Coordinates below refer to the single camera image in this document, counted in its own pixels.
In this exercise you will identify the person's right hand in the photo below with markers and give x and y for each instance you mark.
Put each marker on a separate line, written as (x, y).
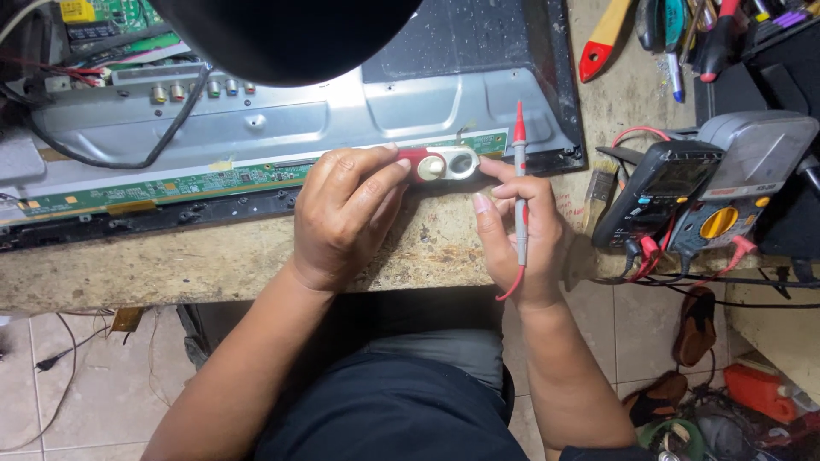
(541, 256)

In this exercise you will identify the person's left hand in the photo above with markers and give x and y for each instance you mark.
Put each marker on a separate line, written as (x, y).
(336, 217)

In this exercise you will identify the red multimeter test probe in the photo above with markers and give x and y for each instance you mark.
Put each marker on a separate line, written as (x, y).
(520, 144)

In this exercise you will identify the red and silver folding magnifier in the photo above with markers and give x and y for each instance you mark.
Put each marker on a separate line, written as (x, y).
(442, 165)

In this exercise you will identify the small flat paintbrush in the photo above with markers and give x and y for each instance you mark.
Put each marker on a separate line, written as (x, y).
(600, 192)

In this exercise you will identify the television with open metal back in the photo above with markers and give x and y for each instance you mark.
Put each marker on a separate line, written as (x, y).
(384, 109)

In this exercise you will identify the black digital multimeter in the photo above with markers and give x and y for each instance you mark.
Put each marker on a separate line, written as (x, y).
(660, 189)

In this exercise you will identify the person's grey shirt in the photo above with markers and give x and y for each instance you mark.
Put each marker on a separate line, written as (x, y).
(442, 355)

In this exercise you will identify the long green circuit board strip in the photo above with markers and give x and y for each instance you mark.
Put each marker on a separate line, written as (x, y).
(192, 187)

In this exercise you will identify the brown sandal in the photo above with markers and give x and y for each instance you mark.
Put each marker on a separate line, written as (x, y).
(696, 326)
(656, 398)

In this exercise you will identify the black round lamp shade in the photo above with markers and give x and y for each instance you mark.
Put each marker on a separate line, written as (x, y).
(282, 38)

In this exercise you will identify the person's black shorts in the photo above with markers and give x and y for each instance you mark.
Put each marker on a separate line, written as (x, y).
(391, 416)

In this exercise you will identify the grey multimeter with yellow dial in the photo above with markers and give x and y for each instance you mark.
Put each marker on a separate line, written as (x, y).
(749, 166)

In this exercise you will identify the yellow tape piece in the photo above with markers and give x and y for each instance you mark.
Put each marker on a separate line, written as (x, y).
(127, 319)

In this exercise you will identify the beige side cabinet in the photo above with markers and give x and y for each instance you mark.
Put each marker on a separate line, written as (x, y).
(781, 333)

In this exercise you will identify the red plastic container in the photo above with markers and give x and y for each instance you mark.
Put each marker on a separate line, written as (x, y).
(759, 392)

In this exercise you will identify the heap of clutter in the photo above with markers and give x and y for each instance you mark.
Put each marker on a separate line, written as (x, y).
(730, 435)

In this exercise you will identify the red and black screwdriver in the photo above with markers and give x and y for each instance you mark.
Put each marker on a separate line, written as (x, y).
(719, 45)

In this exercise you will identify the green main circuit board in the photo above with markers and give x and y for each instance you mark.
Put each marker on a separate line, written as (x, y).
(125, 19)

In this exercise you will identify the heap of tools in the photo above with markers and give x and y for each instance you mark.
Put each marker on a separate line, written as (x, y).
(781, 16)

